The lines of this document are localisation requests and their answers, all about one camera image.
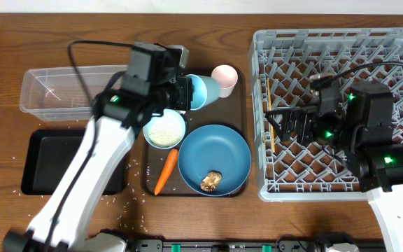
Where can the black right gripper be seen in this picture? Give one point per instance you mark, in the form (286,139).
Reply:
(307,115)

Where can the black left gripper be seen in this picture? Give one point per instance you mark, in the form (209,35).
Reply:
(185,85)

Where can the light blue cup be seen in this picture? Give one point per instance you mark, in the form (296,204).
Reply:
(206,90)

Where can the pink cup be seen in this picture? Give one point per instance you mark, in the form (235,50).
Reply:
(227,78)

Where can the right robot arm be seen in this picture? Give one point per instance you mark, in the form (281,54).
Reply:
(364,134)

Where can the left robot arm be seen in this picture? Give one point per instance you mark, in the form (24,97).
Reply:
(152,83)

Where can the black waste bin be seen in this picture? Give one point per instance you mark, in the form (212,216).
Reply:
(49,154)

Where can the wooden chopstick right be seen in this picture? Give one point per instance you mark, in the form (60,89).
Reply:
(271,129)

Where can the wooden chopstick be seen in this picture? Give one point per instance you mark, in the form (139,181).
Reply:
(269,106)
(271,129)

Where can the wooden chopstick left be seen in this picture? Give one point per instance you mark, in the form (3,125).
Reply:
(269,106)

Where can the light blue rice bowl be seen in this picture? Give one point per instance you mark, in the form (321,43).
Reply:
(166,131)

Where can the brown serving tray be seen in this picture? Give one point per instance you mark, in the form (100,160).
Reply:
(230,112)

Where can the dark blue plate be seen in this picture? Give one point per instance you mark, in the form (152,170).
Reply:
(214,148)

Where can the orange carrot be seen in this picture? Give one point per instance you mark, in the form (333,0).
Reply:
(168,167)

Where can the clear plastic bin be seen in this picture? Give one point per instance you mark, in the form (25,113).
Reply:
(55,94)

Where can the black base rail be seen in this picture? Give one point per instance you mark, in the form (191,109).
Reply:
(109,240)

